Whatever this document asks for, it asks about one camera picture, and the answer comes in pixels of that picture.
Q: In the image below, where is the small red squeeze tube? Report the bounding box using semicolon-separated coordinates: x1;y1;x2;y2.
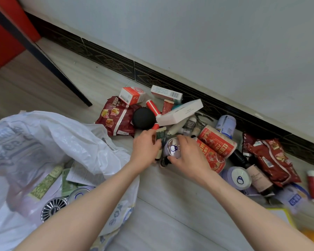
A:
161;99;175;115

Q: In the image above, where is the long white box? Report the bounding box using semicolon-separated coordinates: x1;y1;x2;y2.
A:
156;98;204;127

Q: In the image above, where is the black leaning board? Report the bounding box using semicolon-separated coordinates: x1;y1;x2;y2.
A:
0;1;92;107

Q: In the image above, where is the blue white can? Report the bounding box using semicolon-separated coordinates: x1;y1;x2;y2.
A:
216;115;237;140
275;184;312;215

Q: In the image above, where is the white box yellow edge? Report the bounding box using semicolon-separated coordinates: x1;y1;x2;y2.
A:
266;207;298;229

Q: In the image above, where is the small green box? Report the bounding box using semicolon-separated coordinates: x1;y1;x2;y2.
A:
61;168;79;196

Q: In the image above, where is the dark green stick tube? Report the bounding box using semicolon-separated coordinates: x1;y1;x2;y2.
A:
154;127;167;161

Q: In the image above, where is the red snack bag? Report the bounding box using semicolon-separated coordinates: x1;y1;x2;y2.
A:
95;96;142;137
242;132;301;188

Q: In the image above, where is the red white small carton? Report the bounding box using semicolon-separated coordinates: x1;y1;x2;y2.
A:
118;87;147;105

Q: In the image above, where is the white printed plastic bag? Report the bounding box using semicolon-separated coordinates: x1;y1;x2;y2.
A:
0;110;141;251

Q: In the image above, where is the person's left forearm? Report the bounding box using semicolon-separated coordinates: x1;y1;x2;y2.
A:
14;160;142;251

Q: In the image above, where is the beige squeeze tube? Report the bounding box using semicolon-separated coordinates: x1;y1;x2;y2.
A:
28;165;64;200

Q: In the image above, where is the person's right hand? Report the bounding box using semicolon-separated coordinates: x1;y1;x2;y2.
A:
167;134;218;186

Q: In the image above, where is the chrome black round mini fan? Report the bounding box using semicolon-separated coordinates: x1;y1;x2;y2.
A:
40;196;69;222

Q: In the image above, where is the person's left hand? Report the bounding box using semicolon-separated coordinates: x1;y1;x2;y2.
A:
129;129;163;175

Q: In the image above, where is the black round ball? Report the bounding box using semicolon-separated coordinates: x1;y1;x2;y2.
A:
132;107;157;129

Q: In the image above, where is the red cardboard box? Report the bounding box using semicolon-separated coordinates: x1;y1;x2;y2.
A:
0;0;41;74

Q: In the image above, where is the lavender drink can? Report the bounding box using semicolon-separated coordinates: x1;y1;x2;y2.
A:
159;137;184;168
67;185;96;204
221;166;252;191

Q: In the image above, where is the person's right forearm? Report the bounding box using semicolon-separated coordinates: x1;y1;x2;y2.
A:
205;174;314;251

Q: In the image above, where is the brown bottle black cap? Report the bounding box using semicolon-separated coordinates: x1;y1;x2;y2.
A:
229;149;275;195

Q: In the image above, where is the white green barcode box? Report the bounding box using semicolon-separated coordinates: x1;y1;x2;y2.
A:
150;85;183;104

